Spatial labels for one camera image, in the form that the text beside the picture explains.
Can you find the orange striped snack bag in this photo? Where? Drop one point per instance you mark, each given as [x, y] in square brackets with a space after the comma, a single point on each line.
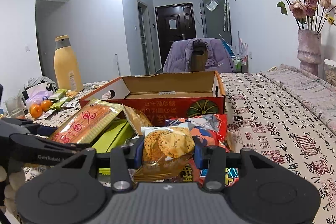
[88, 123]

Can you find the purple tissue pack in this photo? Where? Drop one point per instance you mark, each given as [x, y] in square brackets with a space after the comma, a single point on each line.
[38, 98]

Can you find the green snack bar packet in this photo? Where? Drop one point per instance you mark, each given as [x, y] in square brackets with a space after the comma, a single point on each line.
[116, 135]

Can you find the orange tangerine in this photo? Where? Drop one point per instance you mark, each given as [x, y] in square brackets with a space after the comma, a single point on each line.
[46, 104]
[36, 111]

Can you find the small green snack packet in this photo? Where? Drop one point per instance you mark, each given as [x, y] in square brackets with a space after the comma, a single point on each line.
[60, 93]

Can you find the folded pink blanket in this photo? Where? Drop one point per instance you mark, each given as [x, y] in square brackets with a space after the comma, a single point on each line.
[314, 93]

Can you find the dried pink roses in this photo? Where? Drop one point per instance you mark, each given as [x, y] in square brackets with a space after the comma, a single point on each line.
[309, 15]

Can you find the rice cracker snack packet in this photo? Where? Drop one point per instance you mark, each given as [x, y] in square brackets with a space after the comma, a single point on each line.
[166, 151]

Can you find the purple jacket on chair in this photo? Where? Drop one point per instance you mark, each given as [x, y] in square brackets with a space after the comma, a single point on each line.
[180, 54]

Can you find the wooden chair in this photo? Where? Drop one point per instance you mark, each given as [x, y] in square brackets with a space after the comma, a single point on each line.
[199, 56]

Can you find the red cardboard box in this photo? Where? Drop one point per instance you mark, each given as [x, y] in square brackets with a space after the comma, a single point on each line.
[164, 96]

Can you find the red blue snack bag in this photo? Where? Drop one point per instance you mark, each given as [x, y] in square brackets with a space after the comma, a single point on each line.
[211, 130]

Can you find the patterned table cloth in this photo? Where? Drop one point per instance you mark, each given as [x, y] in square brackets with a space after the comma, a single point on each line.
[281, 168]

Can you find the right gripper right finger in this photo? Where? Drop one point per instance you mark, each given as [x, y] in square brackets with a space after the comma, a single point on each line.
[207, 160]

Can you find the pink textured vase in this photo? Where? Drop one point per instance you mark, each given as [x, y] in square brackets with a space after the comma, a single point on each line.
[309, 50]

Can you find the yellow thermos bottle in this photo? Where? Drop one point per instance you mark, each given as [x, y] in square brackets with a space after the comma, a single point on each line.
[65, 65]

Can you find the dark entrance door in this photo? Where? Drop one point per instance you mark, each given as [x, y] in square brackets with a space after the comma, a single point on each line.
[174, 23]

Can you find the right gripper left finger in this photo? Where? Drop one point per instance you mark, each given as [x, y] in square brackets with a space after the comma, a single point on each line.
[122, 159]

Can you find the grey refrigerator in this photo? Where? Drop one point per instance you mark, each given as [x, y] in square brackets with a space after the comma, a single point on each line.
[215, 15]

